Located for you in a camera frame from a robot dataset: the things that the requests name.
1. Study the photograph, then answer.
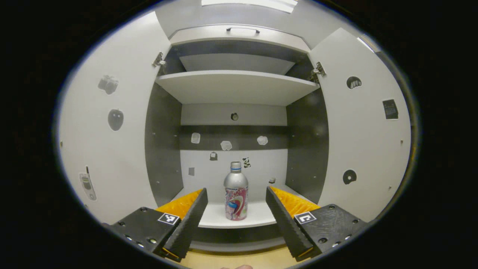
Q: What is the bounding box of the white cabinet shelf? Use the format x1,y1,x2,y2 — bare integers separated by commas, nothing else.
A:
155,70,320,106

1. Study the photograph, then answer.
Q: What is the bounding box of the silver bottle with pink label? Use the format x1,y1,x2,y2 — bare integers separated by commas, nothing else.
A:
223,161,249,221

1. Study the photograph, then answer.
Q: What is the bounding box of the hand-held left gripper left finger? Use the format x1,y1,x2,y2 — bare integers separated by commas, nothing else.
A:
102,188,209,263

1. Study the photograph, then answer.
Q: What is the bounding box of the grey and white cabinet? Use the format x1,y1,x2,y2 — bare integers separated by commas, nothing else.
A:
145,24,329,253

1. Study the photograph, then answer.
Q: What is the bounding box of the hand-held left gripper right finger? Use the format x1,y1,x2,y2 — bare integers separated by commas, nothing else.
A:
266,186,369,262

